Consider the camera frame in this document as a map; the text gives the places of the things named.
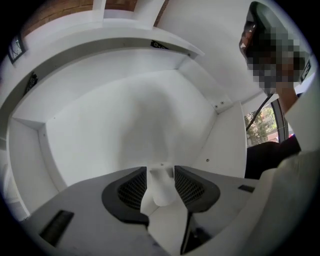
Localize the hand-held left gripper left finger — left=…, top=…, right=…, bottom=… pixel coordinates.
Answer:
left=29, top=165, right=161, bottom=256

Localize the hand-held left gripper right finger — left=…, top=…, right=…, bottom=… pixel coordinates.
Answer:
left=173, top=164, right=261, bottom=256

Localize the white plastic object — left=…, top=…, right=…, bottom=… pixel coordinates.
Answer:
left=140, top=161, right=176, bottom=216

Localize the person's black shirt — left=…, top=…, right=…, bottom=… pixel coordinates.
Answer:
left=244, top=135, right=303, bottom=180

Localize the window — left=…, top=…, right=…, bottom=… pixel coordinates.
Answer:
left=244, top=99, right=296, bottom=146

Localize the person's head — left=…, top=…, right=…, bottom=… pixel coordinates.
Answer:
left=238, top=0, right=314, bottom=114

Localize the black head camera cable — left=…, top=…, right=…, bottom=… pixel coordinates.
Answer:
left=245, top=92, right=274, bottom=132

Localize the black framed wall picture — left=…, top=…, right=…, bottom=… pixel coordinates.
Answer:
left=6, top=34, right=28, bottom=65

